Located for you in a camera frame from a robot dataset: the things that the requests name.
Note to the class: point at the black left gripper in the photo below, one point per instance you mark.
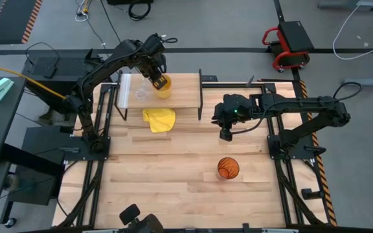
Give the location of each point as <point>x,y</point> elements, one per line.
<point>152,59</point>

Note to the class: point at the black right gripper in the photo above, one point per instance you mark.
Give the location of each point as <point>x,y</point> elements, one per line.
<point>236,108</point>

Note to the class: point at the clear glass cup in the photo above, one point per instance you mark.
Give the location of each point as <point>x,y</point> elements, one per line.
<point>142,94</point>

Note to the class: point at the orange faceted plastic tumbler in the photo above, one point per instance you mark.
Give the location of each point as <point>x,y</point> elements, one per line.
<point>228,168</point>

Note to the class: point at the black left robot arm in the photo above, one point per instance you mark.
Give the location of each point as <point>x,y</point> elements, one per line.
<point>88,124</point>

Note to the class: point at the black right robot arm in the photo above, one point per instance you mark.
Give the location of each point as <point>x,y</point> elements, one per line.
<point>303,102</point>

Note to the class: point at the wooden shelf with black legs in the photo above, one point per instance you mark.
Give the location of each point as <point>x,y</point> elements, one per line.
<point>183,94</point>

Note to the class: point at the black cart shelf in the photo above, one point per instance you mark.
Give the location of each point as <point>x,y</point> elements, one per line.
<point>37,145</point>

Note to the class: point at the yellow microfibre cloth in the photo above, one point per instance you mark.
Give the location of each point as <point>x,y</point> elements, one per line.
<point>160,121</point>

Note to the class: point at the black box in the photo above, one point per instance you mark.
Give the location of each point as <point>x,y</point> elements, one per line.
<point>129,2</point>

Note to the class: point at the red and black creeper stool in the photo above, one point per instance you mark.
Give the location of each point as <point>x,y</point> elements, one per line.
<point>295,35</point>

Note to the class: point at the black table clamp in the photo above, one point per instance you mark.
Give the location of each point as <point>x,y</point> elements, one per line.
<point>311,194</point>

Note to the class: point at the yellow black hazard tape strip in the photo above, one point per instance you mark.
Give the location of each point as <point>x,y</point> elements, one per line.
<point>323,181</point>

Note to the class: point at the mint green stapler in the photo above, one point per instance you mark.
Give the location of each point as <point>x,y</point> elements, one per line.
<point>2,89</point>

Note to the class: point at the black mat with hazard stripes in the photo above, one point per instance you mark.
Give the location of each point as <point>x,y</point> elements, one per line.
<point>8,22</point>

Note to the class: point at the grey metal floor beam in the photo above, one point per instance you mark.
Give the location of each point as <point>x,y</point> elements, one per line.
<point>348,4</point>

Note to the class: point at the black caster wheel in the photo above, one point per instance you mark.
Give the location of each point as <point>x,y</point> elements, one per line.
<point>10,222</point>

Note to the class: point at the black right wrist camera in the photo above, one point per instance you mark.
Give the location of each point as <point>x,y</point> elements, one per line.
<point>226,135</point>

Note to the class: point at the black aluminium rig frame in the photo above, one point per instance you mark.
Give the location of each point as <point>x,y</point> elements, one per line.
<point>235,85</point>

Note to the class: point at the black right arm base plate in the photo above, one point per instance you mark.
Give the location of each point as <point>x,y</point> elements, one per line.
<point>272,153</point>

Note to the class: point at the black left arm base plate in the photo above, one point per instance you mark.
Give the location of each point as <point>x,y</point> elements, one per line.
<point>73,157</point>

